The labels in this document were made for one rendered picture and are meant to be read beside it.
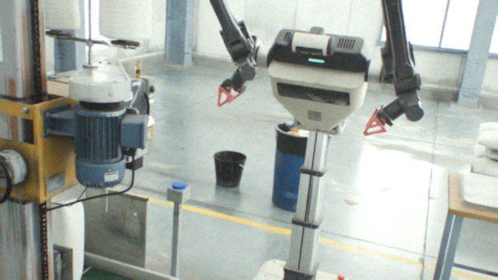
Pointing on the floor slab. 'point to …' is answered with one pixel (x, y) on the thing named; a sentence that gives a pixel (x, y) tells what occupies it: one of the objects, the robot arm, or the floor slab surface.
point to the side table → (456, 208)
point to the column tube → (22, 26)
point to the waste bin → (289, 165)
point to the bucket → (229, 168)
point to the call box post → (176, 239)
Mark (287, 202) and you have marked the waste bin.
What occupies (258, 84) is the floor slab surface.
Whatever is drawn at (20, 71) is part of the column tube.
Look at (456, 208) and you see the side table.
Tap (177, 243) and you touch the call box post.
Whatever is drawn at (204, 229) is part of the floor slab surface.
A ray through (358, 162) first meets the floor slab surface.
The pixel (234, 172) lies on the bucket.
